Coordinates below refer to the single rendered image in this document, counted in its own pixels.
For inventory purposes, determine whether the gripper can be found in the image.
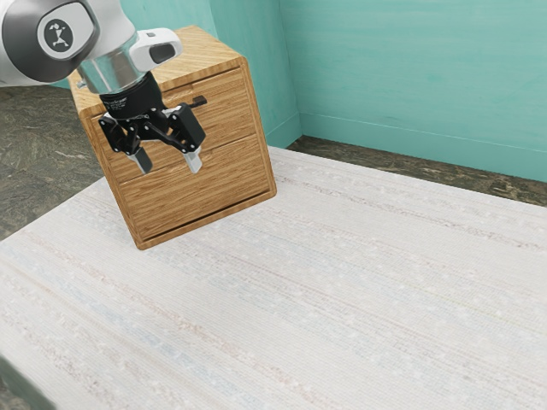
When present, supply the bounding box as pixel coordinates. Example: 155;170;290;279
97;74;208;175

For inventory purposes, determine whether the wooden drawer cabinet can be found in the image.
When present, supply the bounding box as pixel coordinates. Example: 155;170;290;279
67;24;279;251

